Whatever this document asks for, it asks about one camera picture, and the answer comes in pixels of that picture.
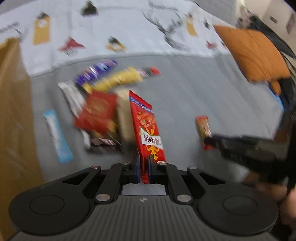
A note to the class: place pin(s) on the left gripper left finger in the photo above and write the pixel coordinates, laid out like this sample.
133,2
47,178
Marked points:
104,186

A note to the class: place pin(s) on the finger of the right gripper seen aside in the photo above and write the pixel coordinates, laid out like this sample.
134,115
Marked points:
212,141

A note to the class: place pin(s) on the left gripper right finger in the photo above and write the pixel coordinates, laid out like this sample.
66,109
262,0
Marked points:
183,187

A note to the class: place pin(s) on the small red orange packet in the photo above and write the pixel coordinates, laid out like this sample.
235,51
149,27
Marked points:
202,124

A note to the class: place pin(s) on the dark brown chocolate bar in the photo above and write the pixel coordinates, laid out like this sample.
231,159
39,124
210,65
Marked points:
104,145

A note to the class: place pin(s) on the clear rice cracker packet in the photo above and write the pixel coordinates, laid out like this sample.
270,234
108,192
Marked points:
125,116

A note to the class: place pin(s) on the red tall snack packet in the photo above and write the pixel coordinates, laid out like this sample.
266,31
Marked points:
147,135

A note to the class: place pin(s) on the red square pouch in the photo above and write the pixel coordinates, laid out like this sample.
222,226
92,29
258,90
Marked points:
97,113

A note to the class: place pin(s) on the yellow snack packet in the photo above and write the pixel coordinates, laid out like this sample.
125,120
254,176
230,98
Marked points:
123,77

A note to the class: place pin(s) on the purple snack packet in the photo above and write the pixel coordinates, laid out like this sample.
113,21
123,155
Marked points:
95,71

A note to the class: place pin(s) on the person's right hand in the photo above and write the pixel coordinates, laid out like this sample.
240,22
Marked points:
279,193

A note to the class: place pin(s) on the light blue stick packet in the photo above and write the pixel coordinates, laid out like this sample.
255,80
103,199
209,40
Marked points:
63,152

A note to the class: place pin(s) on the brown cardboard box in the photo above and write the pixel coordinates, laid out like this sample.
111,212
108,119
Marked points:
20,167

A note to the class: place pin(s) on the white silver wrapper packet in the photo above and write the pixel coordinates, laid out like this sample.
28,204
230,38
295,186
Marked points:
73,96

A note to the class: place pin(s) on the orange cushion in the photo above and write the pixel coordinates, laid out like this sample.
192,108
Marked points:
258,59

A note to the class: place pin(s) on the red white black bar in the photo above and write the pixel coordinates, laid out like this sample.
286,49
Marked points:
148,72

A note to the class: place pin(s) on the printed sofa cover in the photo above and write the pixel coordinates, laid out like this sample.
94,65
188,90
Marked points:
55,33

